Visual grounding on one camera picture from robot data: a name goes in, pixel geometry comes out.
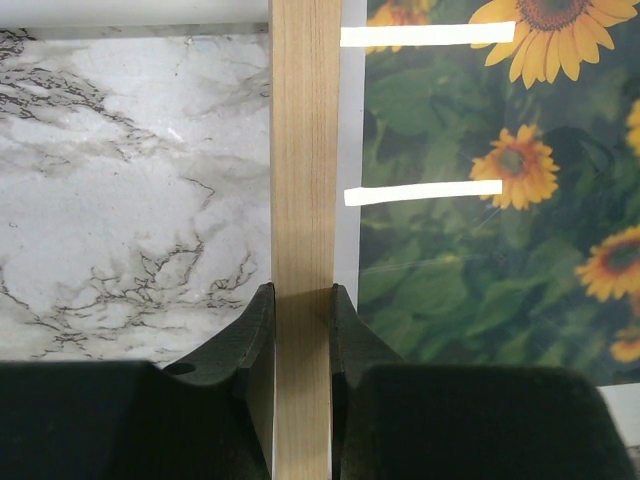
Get wooden picture frame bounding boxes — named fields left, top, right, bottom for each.
left=269, top=1, right=341, bottom=479

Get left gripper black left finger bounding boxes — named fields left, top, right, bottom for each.
left=1, top=284, right=275, bottom=479

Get white PVC pipe rack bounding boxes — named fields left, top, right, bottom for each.
left=1, top=0, right=269, bottom=28

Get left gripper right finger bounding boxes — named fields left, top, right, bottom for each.
left=330, top=285, right=628, bottom=480

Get sunflower photo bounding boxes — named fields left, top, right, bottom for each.
left=358, top=0, right=639, bottom=386

